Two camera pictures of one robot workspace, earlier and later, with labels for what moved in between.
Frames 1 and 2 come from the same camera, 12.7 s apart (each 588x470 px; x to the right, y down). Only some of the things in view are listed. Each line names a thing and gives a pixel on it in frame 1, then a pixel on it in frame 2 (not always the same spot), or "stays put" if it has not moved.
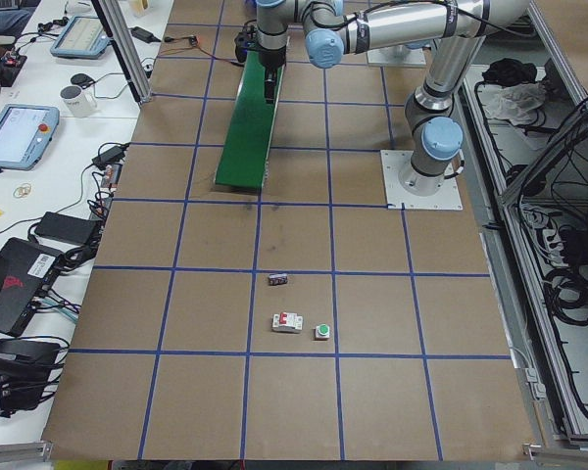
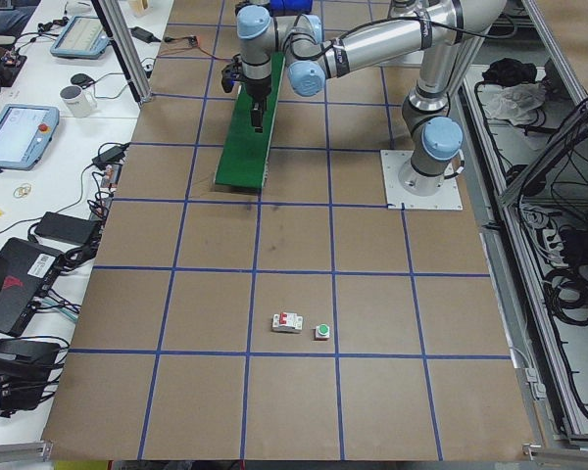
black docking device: [23, 368] stays put
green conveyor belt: [245, 154] stays put
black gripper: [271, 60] -> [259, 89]
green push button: [322, 331] stays put
